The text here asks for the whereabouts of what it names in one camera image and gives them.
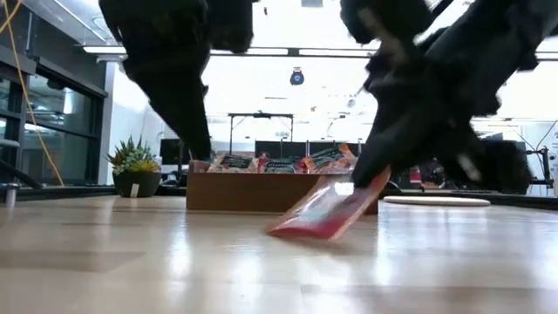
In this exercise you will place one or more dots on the orange peach tea packet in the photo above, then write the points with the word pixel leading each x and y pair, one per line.
pixel 327 213
pixel 329 159

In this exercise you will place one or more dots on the potted green succulent plant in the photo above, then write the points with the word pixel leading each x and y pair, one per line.
pixel 133 170

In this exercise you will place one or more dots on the wooden three-compartment tea box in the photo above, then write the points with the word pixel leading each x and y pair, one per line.
pixel 244 196

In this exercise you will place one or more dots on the black office partition wall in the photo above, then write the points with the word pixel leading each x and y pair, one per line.
pixel 296 148

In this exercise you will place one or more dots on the small white post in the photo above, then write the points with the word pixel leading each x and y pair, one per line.
pixel 11 196

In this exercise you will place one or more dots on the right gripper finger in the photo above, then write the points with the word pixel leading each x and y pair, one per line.
pixel 383 161

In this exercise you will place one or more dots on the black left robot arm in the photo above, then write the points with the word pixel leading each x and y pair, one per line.
pixel 174 22

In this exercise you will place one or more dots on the beige tea packet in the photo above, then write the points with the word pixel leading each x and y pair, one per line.
pixel 233 163

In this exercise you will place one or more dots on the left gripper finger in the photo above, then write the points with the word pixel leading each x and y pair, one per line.
pixel 187 131

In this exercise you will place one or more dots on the black round ceiling speaker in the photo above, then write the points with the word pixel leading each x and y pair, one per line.
pixel 297 77

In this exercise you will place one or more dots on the long ceiling light bar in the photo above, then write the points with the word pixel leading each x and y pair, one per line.
pixel 283 51

